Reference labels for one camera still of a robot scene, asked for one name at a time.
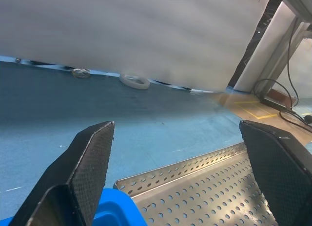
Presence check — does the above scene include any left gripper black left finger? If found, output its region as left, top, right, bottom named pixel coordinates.
left=9, top=120, right=115, bottom=226

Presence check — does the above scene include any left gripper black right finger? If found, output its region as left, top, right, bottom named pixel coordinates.
left=239, top=119, right=312, bottom=226

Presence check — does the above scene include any blue compartment tray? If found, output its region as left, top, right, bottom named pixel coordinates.
left=92, top=188, right=147, bottom=226

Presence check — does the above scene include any perforated metal tray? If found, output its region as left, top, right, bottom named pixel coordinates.
left=113, top=142, right=280, bottom=226

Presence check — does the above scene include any white backdrop sheet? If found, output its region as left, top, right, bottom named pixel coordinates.
left=0, top=0, right=275, bottom=94

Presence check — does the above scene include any black cable with plug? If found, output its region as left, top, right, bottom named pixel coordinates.
left=279, top=110, right=312, bottom=134

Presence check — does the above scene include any black looped cable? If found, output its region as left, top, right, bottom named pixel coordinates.
left=253, top=78, right=300, bottom=107

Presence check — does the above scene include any white tape ring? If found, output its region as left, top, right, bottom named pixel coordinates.
left=118, top=73, right=151, bottom=90

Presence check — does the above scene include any grey metal frame beam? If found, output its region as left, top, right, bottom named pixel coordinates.
left=274, top=0, right=312, bottom=23

